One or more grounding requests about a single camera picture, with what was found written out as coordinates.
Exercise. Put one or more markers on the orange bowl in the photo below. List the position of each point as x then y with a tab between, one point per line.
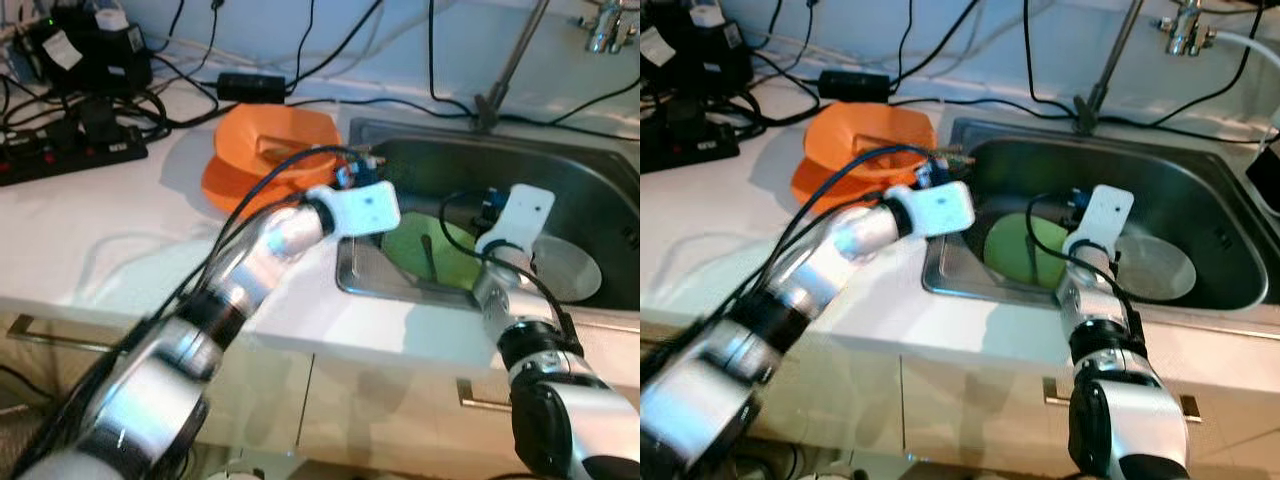
890	125
300	125

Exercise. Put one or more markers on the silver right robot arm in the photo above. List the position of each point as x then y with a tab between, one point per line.
560	420
1140	420

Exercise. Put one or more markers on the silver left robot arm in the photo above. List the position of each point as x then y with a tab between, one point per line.
850	245
270	245

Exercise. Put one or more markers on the green plate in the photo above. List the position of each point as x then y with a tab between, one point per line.
410	250
1010	250

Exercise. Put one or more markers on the stainless steel sink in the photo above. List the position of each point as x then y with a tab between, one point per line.
1190	190
590	190

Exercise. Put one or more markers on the grey bowl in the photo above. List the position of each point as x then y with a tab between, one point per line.
575	270
1160	270

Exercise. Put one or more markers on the black power adapter brick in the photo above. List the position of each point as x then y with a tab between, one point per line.
250	87
853	86

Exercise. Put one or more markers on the silver gooseneck faucet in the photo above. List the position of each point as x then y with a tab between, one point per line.
1108	65
510	65

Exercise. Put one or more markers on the large black panel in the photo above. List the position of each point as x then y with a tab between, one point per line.
1265	180

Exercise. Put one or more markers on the black power strip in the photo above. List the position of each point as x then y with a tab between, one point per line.
690	150
70	160

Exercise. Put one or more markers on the black power plug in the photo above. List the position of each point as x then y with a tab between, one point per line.
690	118
100	118

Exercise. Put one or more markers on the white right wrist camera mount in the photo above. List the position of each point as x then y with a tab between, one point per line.
525	215
1105	215

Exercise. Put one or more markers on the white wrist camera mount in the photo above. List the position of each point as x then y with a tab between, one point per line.
365	208
940	208
525	215
1105	215

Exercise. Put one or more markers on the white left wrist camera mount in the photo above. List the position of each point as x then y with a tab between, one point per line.
940	208
365	208

